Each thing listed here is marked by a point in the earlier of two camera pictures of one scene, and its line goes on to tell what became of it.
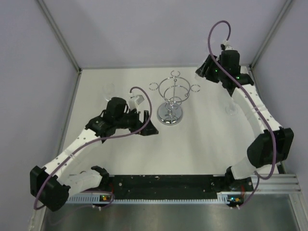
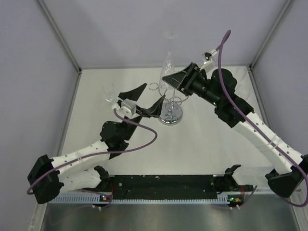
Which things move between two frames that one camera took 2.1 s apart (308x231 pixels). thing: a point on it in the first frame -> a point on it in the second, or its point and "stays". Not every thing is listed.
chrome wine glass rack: x=173 y=90 stays
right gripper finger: x=209 y=69 -> x=183 y=80
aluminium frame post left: x=63 y=42 stays
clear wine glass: x=108 y=89 stays
